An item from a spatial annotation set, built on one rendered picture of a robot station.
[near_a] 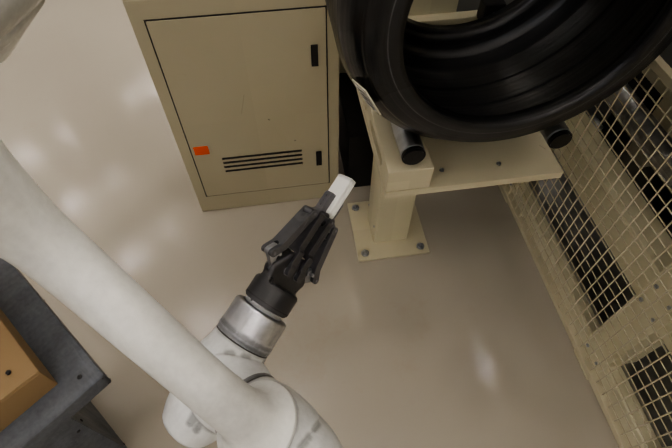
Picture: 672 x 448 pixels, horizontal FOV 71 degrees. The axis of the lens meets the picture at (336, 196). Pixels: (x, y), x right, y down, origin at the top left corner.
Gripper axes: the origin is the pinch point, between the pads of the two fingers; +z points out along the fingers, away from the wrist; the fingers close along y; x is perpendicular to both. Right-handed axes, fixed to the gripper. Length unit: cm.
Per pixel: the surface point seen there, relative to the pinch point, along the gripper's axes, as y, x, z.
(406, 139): 9.1, -1.3, 17.0
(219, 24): 0, -69, 30
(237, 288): 66, -76, -30
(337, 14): -19.0, -0.9, 19.1
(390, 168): 12.5, -3.5, 12.0
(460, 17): 16, -13, 52
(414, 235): 99, -45, 22
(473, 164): 27.1, 2.8, 24.2
